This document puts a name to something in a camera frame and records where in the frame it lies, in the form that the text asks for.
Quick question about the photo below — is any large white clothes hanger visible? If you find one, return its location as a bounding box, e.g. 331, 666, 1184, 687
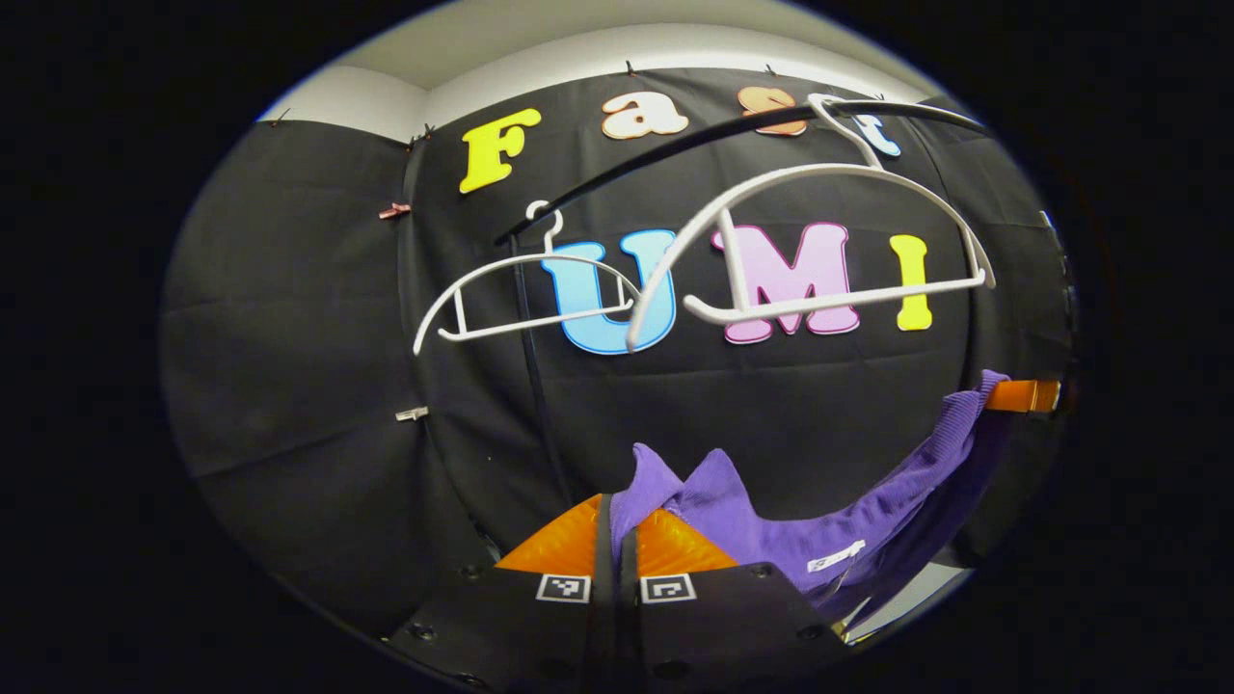
625, 93, 997, 353

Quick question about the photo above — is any purple knit garment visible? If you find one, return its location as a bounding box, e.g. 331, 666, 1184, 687
609, 370, 1013, 623

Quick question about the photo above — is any small white clothes hanger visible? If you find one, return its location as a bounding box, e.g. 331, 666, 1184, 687
413, 200, 645, 356

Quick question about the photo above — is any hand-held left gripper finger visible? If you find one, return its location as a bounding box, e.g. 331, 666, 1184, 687
617, 508, 849, 690
386, 494, 615, 690

